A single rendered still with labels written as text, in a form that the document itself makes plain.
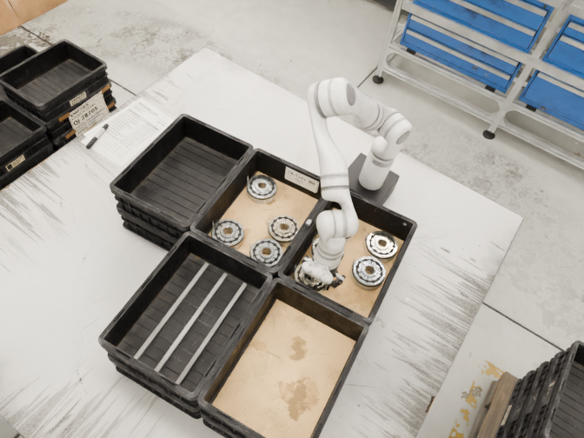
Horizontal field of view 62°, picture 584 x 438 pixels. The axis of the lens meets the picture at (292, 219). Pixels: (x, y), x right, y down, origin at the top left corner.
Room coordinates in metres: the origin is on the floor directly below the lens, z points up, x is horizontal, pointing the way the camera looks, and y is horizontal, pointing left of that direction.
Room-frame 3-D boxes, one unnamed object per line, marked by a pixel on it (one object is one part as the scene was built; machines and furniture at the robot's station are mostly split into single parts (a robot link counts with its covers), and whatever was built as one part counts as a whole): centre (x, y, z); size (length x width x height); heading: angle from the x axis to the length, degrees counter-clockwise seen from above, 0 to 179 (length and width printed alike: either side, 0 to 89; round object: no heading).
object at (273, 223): (0.89, 0.02, 0.86); 0.10 x 0.10 x 0.01
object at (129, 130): (1.34, 0.70, 0.70); 0.33 x 0.23 x 0.01; 153
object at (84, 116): (1.68, 1.06, 0.41); 0.31 x 0.02 x 0.16; 153
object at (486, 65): (2.64, -0.81, 0.60); 0.72 x 0.03 x 0.56; 63
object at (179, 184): (1.02, 0.37, 0.87); 0.40 x 0.30 x 0.11; 160
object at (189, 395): (0.54, 0.23, 0.92); 0.40 x 0.30 x 0.02; 160
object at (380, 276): (0.78, -0.26, 0.86); 0.10 x 0.10 x 0.01
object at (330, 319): (0.43, -0.05, 0.87); 0.40 x 0.30 x 0.11; 160
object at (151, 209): (1.02, 0.37, 0.92); 0.40 x 0.30 x 0.02; 160
